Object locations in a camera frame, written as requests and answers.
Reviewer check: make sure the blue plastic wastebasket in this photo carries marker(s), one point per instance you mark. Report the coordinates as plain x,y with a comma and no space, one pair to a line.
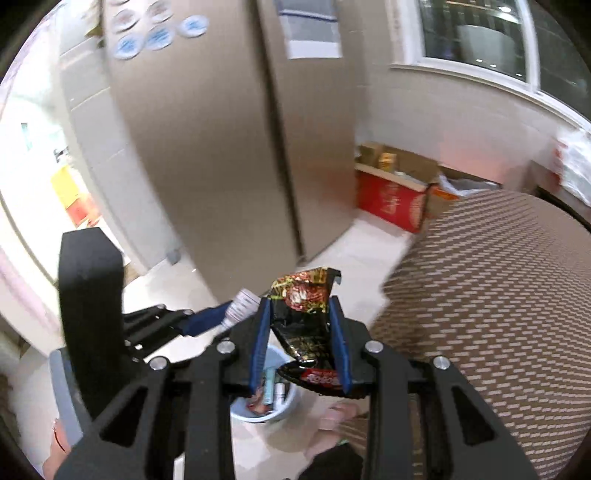
286,408

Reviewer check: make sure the person's leg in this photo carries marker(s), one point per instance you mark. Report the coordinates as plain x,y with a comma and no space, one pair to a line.
332,464

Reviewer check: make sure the person's left forearm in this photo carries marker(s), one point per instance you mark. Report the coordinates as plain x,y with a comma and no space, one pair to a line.
57,461

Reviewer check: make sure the black snack packet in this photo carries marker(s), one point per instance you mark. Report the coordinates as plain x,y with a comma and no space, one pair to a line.
300,295

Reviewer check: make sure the dark wooden desk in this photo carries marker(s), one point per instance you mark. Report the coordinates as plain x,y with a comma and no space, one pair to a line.
545,184

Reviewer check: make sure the white framed window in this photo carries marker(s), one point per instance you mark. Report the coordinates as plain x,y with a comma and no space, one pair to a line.
485,41

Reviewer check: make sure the beige double door refrigerator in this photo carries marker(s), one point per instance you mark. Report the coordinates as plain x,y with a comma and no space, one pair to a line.
207,161

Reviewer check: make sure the yellow and red carton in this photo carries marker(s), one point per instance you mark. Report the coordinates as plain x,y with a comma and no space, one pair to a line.
74,198

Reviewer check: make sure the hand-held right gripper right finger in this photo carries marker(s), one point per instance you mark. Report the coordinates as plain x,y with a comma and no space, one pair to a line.
340,346

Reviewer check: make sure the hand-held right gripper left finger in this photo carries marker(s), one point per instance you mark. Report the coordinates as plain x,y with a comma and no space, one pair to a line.
258,346

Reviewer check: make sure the group of round fridge magnets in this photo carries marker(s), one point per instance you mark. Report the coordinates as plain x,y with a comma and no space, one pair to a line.
157,32

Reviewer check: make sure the white plastic tube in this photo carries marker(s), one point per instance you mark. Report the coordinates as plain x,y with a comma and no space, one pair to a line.
242,304

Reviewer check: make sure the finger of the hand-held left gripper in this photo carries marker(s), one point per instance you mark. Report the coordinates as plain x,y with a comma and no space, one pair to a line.
184,346
205,318

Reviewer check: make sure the pink slipper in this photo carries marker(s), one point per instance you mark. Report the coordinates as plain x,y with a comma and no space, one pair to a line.
332,424

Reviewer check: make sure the red cardboard box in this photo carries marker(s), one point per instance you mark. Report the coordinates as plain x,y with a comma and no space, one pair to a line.
392,203

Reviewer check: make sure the white plastic shopping bag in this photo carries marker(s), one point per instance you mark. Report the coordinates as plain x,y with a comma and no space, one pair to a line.
577,170

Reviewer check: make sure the round woven-top table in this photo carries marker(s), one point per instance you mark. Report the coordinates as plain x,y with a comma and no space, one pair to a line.
485,300

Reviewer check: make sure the white paper sheet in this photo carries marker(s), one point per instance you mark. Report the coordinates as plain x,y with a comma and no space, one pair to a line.
314,39

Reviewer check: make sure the dark framed fridge notice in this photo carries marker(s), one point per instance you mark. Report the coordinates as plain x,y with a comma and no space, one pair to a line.
304,9

